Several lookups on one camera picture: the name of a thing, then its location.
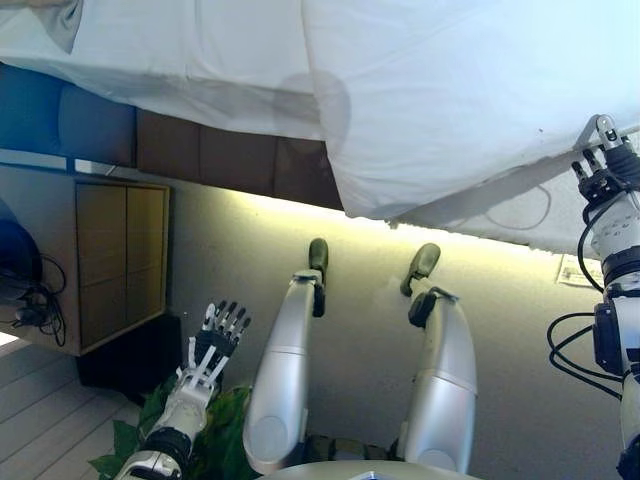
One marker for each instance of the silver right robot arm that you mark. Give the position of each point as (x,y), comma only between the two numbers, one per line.
(617,280)

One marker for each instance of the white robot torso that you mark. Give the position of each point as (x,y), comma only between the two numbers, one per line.
(370,472)

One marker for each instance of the silver right robot leg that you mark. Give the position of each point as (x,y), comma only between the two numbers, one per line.
(445,380)

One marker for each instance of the white duvet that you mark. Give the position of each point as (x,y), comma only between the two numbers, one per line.
(450,100)

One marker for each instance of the printed paper sheet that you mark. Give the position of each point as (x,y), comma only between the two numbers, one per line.
(575,272)

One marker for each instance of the silver left robot leg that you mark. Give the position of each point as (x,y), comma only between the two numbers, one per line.
(282,370)

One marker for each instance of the green leafy plant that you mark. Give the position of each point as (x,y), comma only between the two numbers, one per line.
(225,435)

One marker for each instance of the dark rounded chair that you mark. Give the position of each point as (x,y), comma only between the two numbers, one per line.
(15,260)

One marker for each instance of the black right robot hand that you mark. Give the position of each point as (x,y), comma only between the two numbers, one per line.
(607,165)

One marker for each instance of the silver robot leg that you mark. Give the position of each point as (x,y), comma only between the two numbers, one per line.
(445,380)
(282,370)

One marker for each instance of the wooden nightstand cabinet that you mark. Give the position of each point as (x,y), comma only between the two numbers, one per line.
(120,265)

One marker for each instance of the blue padded headboard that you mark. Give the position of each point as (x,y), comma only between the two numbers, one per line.
(75,120)

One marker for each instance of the white bed sheet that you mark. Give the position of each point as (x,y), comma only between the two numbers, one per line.
(175,45)

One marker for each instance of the dark robot foot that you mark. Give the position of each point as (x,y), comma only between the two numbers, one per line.
(424,261)
(318,254)

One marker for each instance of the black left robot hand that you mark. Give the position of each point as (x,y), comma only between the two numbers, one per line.
(217,335)

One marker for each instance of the grey pillow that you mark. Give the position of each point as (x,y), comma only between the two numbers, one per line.
(62,22)

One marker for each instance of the brown bed frame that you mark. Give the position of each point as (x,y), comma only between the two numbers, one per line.
(235,160)

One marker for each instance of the dark right robot foot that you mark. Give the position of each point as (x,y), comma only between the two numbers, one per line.
(424,261)

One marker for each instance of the dark left robot foot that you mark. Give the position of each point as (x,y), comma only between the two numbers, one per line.
(318,254)

